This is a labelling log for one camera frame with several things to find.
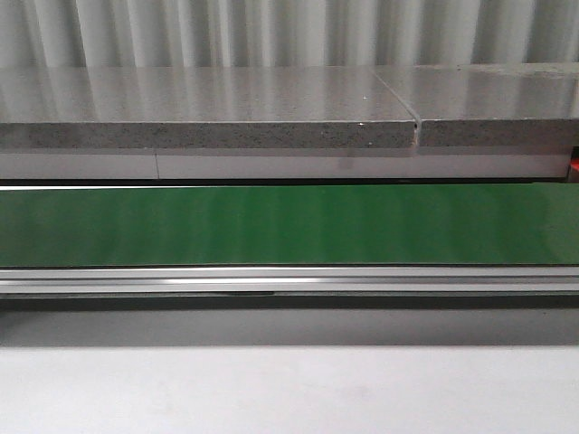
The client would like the green conveyor belt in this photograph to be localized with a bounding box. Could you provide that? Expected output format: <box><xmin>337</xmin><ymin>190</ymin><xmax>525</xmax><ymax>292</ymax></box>
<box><xmin>1</xmin><ymin>183</ymin><xmax>578</xmax><ymax>295</ymax></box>

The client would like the grey stone counter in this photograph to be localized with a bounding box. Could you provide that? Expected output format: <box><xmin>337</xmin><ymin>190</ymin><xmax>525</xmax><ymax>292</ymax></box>
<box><xmin>1</xmin><ymin>63</ymin><xmax>578</xmax><ymax>182</ymax></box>

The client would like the red plastic tray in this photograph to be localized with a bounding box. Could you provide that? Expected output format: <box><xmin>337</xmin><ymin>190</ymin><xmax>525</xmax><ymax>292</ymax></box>
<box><xmin>566</xmin><ymin>146</ymin><xmax>579</xmax><ymax>184</ymax></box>

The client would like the white pleated curtain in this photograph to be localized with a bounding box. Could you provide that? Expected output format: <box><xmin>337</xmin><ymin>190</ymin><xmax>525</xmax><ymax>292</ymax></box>
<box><xmin>1</xmin><ymin>1</ymin><xmax>578</xmax><ymax>67</ymax></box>

